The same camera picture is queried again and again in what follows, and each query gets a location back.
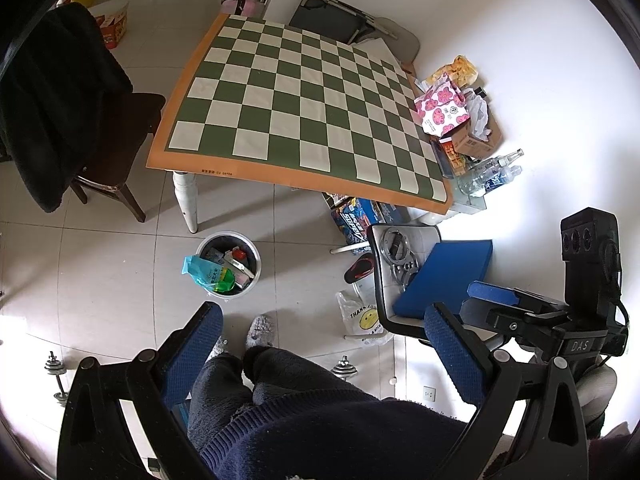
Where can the white smiley plastic bag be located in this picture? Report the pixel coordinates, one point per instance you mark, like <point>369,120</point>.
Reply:
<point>365,317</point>

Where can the brown cardboard box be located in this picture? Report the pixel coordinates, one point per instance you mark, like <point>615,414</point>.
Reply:
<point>480,145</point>

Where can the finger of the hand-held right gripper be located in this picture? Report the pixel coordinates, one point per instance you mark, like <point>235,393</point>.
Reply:
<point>492,293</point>
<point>512,317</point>

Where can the grey fluffy slipper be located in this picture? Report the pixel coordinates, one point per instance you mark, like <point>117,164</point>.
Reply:
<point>218,347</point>
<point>259,330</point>

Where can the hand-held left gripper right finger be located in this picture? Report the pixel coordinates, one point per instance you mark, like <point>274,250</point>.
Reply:
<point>450,355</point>

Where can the person's right hand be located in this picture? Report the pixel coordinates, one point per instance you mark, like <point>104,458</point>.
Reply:
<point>595,385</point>

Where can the person in dark clothes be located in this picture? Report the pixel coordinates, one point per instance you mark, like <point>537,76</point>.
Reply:
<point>280,375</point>

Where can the white wall socket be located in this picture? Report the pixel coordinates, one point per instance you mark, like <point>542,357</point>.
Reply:
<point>429,394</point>

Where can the dark wooden chair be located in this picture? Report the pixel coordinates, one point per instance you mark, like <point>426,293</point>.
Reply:
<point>125,130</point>

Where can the black folded chair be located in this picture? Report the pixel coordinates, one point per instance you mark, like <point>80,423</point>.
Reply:
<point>325,20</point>

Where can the red black slipper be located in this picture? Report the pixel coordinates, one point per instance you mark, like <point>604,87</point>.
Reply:
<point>359,269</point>

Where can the green plastic packet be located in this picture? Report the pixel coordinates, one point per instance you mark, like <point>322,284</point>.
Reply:
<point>228,281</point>

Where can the yellow snack bag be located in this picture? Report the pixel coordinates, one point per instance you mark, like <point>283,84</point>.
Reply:
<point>452,71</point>

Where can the pink floral paper bag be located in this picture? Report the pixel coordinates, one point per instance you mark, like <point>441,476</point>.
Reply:
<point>442,107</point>

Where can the small metal dumbbell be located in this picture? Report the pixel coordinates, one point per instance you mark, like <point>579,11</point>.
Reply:
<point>56,370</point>
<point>345,366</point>

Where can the blue printed carton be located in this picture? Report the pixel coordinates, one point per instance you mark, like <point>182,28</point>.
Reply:
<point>357,220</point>

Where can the blue foam cushion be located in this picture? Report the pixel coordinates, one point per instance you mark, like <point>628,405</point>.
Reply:
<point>440,280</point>

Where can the orange snack box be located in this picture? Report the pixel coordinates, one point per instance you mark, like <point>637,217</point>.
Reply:
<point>452,157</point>

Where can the dark cloth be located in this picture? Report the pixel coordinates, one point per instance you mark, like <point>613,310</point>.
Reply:
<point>55,110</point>

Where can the grey round trash bin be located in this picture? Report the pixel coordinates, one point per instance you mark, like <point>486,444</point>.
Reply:
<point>254,255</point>

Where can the orange printed cardboard box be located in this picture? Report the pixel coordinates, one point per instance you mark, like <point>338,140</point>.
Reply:
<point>112,27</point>

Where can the clear plastic bottle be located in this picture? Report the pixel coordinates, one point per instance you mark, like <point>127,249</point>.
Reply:
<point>495,161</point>

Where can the teal plastic bag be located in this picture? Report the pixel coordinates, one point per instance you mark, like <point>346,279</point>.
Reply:
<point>205,272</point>

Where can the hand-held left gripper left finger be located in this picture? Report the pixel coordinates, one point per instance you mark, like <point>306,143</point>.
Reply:
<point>200,350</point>

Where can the clear blue label bottle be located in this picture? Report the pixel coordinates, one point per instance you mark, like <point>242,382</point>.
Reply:
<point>490,180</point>

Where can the green white checkered tablecloth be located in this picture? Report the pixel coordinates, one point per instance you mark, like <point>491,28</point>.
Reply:
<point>310,105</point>

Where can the person's navy sweater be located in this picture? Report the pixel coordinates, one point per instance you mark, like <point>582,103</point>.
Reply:
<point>350,435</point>

